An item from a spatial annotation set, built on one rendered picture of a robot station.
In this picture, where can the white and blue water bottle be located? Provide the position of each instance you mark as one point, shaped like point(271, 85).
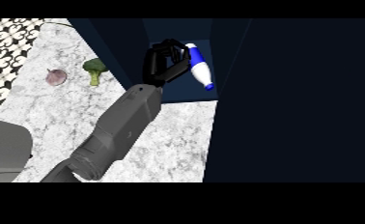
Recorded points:
point(200, 68)

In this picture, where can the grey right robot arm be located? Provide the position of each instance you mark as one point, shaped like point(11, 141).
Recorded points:
point(125, 122)

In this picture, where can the dark blue cabinet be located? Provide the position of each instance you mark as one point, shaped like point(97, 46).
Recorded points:
point(119, 47)

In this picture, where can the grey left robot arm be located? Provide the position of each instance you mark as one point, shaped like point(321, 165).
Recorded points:
point(12, 150)

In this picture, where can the green broccoli floret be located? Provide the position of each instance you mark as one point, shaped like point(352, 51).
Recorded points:
point(95, 68)

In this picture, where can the pale purple onion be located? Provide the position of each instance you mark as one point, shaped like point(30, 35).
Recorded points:
point(55, 77)

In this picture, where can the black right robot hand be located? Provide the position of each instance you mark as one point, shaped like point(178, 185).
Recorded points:
point(157, 70)

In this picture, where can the dark blue cabinet door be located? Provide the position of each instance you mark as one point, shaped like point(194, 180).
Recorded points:
point(295, 105)

